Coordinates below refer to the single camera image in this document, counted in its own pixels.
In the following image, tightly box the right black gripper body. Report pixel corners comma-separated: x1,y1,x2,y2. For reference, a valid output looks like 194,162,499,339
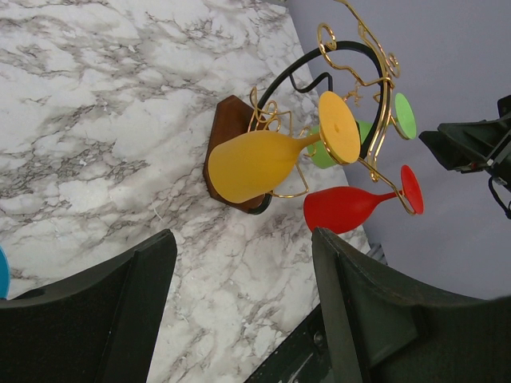
485,95,510,180

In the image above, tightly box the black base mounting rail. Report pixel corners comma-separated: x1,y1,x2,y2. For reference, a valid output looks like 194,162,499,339
246,306,335,383

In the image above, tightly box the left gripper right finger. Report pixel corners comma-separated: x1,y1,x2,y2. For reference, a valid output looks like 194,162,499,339
312,228,510,382

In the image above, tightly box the gold wire wine glass rack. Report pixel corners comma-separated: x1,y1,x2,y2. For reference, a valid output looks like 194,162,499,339
203,1,401,215

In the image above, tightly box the red plastic wine glass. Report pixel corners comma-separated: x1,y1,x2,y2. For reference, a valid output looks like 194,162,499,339
303,165,425,234

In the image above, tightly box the yellow plastic wine glass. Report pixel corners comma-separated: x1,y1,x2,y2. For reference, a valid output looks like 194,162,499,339
208,91,361,203

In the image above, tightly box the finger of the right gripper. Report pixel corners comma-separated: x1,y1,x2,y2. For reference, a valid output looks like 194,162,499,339
419,120,493,172

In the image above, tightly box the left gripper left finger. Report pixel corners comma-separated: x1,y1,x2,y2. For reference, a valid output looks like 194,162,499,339
1,229,177,382

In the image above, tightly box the blue plastic wine glass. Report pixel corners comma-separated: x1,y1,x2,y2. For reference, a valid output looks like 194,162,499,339
0,247,10,299

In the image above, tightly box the green plastic wine glass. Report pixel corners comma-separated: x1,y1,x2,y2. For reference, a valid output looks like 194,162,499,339
307,93,417,168

